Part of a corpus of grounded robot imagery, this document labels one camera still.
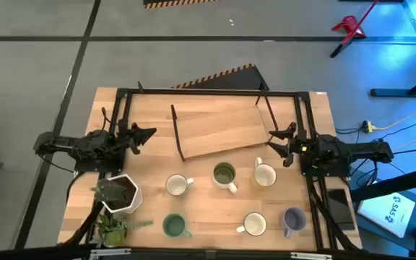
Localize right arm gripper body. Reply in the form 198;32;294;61
290;130;311;164

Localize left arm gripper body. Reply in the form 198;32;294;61
116;118;137;150

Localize blue floral mug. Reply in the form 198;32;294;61
253;156;277;188

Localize white mug with black text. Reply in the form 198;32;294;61
165;173;195;197

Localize yellow mug with white handle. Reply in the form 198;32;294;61
212;161;238;195

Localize lavender mug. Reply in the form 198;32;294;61
281;207;308;239

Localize green mug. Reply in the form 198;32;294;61
162;212;193;239

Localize dark green cactus plant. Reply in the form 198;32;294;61
90;179;129;204

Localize white hexagonal planter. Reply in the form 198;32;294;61
100;173;144;215

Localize black hazard-striped floor mat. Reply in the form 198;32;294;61
171;64;270;91
142;0;220;9

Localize black phone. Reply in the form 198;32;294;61
326;188;356;232

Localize white mug with dark rim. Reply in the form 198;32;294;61
235;211;268;238

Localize small green potted succulent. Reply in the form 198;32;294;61
91;212;155;249

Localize white printed box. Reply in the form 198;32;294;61
357;191;416;239

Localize red floor stand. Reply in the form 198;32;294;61
329;0;379;59

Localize wooden shelf with black frame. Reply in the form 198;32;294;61
170;94;280;163

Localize black aluminium table frame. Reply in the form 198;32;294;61
108;81;339;252

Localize black cable bundle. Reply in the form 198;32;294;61
61;171;104;246
308;176;363;254

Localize metal desk frame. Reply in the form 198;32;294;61
369;0;416;98

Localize silver metal bracket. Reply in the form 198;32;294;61
89;248;132;260
290;251;334;260

